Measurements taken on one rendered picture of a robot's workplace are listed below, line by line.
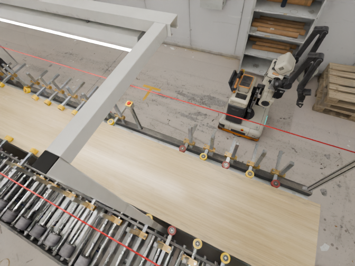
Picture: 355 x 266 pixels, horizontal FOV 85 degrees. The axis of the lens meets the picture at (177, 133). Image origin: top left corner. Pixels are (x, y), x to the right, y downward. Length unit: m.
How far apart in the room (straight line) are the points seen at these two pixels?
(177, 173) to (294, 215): 1.14
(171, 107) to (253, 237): 2.52
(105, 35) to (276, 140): 2.99
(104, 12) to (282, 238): 2.04
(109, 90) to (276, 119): 3.34
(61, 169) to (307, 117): 3.75
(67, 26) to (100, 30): 0.20
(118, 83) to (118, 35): 0.41
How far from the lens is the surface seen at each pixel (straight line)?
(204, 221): 1.98
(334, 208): 3.42
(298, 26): 3.92
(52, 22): 1.30
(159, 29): 0.81
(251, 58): 4.47
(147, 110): 3.74
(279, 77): 2.55
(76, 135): 0.56
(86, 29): 1.13
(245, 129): 3.15
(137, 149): 2.29
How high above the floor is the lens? 2.87
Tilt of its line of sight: 59 degrees down
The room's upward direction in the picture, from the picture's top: 10 degrees counter-clockwise
